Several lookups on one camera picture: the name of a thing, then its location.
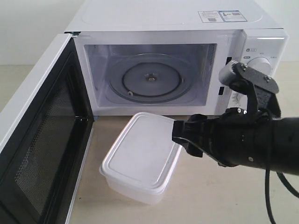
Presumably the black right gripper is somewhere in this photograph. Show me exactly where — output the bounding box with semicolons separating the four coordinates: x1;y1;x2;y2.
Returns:
172;108;259;168

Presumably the white plastic food container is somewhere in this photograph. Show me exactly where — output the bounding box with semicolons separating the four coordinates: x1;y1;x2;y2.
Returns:
99;112;182;204

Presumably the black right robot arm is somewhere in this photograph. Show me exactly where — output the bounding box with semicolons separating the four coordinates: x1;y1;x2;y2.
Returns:
172;108;299;175

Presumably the white lower microwave knob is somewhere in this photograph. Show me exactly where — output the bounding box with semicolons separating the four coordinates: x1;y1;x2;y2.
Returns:
232;92;243;105

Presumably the white microwave knob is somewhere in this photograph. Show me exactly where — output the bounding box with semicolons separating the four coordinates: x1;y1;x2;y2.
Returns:
232;92;243;105
247;57;272;76

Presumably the glass microwave turntable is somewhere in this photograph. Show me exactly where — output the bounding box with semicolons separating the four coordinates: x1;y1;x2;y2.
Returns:
106;53;195;104

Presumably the white microwave oven body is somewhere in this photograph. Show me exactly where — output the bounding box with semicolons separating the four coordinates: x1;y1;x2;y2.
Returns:
65;0;289;116

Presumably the white upper microwave knob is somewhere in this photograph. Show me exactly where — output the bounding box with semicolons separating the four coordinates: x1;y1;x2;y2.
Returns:
247;57;272;76

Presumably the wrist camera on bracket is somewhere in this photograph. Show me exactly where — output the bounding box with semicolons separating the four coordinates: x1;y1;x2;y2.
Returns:
219;60;281;118

